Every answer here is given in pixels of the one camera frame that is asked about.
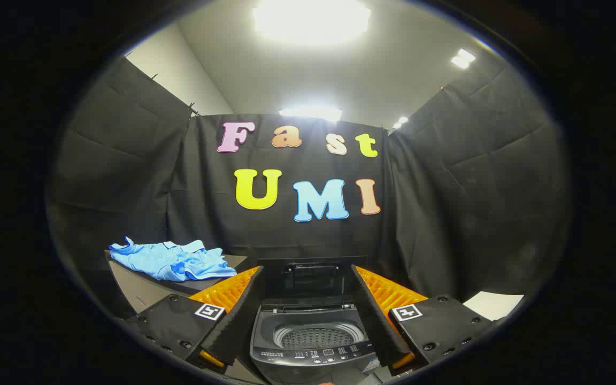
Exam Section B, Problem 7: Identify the black backdrop cloth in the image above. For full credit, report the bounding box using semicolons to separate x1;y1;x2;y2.
46;56;571;321

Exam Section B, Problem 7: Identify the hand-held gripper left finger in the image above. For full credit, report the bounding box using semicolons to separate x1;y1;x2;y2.
126;266;265;375

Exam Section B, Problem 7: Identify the large ceiling light panel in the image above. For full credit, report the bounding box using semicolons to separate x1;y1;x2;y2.
253;0;371;46

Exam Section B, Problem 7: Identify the grey cabinet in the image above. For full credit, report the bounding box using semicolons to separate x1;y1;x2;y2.
106;250;250;316

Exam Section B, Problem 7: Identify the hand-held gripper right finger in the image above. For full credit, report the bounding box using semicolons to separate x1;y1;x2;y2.
351;265;496;375

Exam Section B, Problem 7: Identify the light blue polo shirt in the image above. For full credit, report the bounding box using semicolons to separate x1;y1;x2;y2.
109;237;237;282

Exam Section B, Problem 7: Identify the dark grey washing machine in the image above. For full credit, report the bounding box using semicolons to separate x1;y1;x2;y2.
249;299;381;385

